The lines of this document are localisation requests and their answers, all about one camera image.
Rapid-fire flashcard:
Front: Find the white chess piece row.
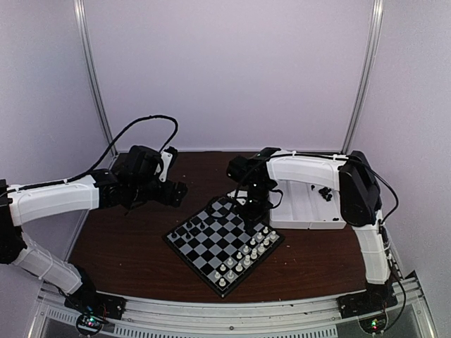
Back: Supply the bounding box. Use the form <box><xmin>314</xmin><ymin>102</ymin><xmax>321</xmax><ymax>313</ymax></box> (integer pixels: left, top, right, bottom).
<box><xmin>208</xmin><ymin>225</ymin><xmax>283</xmax><ymax>293</ymax></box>

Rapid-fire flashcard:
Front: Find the black white chessboard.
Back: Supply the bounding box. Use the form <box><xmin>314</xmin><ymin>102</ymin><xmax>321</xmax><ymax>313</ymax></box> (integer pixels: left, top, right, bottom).
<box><xmin>162</xmin><ymin>196</ymin><xmax>285</xmax><ymax>299</ymax></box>

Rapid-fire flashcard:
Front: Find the front aluminium rail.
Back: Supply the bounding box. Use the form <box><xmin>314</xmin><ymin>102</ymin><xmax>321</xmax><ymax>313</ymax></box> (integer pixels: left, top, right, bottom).
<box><xmin>25</xmin><ymin>277</ymin><xmax>438</xmax><ymax>337</ymax></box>

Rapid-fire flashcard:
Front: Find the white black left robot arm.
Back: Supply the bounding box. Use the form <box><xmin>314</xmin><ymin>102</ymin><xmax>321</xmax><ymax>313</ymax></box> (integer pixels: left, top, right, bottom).
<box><xmin>1</xmin><ymin>146</ymin><xmax>187</xmax><ymax>313</ymax></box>

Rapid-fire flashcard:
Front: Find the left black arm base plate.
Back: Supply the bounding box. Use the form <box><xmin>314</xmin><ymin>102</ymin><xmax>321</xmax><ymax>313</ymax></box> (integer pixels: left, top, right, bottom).
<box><xmin>64</xmin><ymin>282</ymin><xmax>126</xmax><ymax>320</ymax></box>

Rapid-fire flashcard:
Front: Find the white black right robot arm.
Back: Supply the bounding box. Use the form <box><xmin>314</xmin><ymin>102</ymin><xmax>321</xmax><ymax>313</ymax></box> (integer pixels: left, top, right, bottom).
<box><xmin>226</xmin><ymin>147</ymin><xmax>391</xmax><ymax>311</ymax></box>

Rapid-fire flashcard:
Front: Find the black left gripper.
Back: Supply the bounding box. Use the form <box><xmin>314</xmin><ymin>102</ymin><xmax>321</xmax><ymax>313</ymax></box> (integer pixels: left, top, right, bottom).
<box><xmin>130</xmin><ymin>176</ymin><xmax>187</xmax><ymax>207</ymax></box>

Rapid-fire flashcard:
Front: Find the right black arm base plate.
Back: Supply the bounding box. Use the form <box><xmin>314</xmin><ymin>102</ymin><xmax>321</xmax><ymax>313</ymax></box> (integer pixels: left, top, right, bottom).
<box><xmin>337</xmin><ymin>280</ymin><xmax>398</xmax><ymax>319</ymax></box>

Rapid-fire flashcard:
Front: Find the right aluminium frame post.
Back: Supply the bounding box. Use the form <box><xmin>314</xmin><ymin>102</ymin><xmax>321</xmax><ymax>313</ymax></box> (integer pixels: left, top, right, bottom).
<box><xmin>341</xmin><ymin>0</ymin><xmax>384</xmax><ymax>154</ymax></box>

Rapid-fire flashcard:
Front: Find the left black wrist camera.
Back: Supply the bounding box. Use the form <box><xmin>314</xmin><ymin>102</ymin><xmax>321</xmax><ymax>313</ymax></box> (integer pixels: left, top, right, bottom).
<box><xmin>165</xmin><ymin>146</ymin><xmax>178</xmax><ymax>162</ymax></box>

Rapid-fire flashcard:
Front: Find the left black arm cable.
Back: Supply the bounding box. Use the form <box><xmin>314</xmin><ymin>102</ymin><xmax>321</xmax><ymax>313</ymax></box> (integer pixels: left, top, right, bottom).
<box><xmin>59</xmin><ymin>114</ymin><xmax>180</xmax><ymax>184</ymax></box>

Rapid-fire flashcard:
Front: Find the white plastic divided tray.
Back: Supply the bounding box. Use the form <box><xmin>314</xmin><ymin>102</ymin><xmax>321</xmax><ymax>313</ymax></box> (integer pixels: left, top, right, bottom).
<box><xmin>269</xmin><ymin>181</ymin><xmax>346</xmax><ymax>230</ymax></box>

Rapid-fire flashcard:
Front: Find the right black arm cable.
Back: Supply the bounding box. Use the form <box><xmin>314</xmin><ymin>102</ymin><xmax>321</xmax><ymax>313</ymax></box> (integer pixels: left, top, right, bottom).
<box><xmin>209</xmin><ymin>189</ymin><xmax>247</xmax><ymax>219</ymax></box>

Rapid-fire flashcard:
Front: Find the aluminium frame post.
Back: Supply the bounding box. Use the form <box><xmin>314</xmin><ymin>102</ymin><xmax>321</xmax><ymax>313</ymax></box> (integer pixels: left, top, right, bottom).
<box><xmin>73</xmin><ymin>0</ymin><xmax>113</xmax><ymax>144</ymax></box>
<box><xmin>341</xmin><ymin>0</ymin><xmax>384</xmax><ymax>154</ymax></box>

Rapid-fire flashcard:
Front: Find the left aluminium frame post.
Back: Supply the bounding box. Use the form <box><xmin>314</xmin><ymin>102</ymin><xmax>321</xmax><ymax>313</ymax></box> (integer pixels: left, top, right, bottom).
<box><xmin>73</xmin><ymin>0</ymin><xmax>113</xmax><ymax>144</ymax></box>

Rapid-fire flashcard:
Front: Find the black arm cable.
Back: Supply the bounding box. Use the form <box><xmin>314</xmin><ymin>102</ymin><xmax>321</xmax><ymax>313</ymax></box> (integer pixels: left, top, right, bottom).
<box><xmin>59</xmin><ymin>114</ymin><xmax>180</xmax><ymax>184</ymax></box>
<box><xmin>209</xmin><ymin>189</ymin><xmax>247</xmax><ymax>219</ymax></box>

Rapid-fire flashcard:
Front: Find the pile of black chess pieces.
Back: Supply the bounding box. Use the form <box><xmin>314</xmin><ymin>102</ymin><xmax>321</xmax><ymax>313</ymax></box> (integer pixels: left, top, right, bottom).
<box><xmin>311</xmin><ymin>184</ymin><xmax>339</xmax><ymax>222</ymax></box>

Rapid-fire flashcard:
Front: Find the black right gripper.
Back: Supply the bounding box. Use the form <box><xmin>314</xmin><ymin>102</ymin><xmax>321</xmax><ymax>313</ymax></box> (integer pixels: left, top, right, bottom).
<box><xmin>236</xmin><ymin>180</ymin><xmax>274</xmax><ymax>230</ymax></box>

